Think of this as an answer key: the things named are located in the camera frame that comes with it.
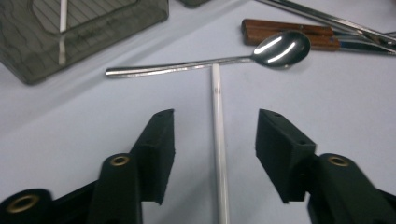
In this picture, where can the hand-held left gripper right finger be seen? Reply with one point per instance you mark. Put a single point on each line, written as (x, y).
(283, 152)

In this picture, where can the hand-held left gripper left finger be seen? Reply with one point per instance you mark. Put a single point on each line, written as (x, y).
(155, 155)

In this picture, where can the metal chopsticks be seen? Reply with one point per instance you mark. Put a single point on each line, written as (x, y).
(219, 140)

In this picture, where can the dark translucent plastic bin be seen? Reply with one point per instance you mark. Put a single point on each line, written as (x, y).
(25, 46)

